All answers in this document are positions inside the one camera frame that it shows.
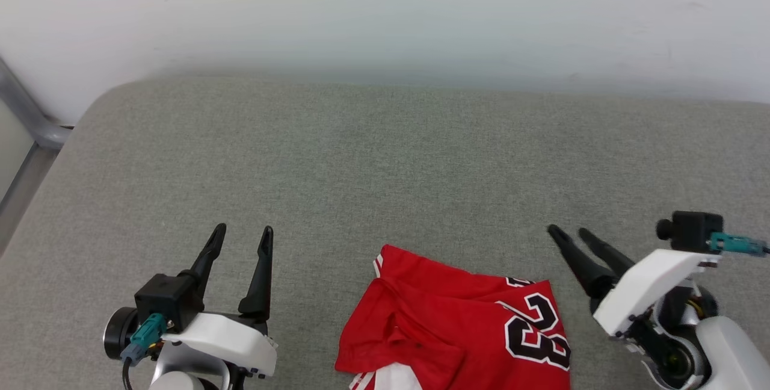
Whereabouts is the teal left camera cable connector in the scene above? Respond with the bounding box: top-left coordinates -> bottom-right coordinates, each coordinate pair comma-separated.
120,312 -> 168,367

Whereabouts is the teal camera cable connector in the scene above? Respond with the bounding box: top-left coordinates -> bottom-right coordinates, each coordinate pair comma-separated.
120,312 -> 168,367
710,232 -> 770,258

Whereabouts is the grey metal frame rail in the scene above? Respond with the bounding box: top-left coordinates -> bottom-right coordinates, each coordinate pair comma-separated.
0,56 -> 74,150

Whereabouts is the red white basketball jersey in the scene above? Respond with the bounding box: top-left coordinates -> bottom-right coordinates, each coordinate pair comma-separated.
334,244 -> 572,390

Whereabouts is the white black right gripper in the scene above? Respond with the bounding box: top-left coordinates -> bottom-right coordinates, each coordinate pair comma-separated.
547,224 -> 720,390

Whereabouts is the teal right camera cable connector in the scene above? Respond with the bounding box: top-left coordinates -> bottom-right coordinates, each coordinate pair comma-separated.
710,232 -> 770,258

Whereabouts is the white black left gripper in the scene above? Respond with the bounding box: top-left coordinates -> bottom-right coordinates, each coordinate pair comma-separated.
102,223 -> 279,377

